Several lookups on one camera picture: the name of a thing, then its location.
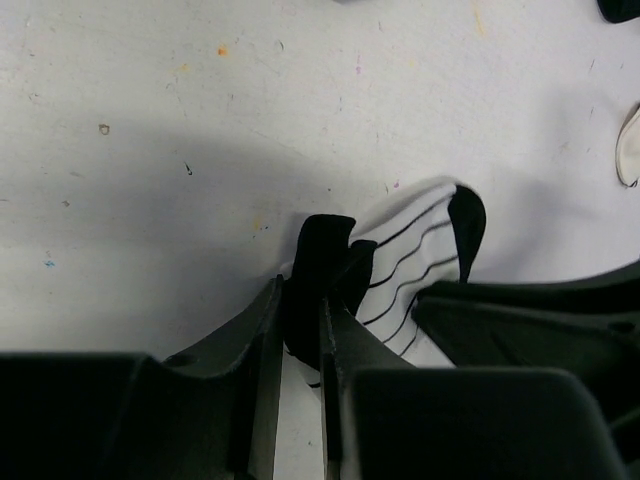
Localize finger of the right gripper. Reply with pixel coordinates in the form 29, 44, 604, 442
413, 263, 639, 478

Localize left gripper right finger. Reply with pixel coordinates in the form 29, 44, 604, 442
319, 300, 630, 479

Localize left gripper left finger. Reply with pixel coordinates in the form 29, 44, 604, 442
1, 277, 283, 479

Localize white sock black thin stripes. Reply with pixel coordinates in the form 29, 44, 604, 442
282, 178, 486, 391

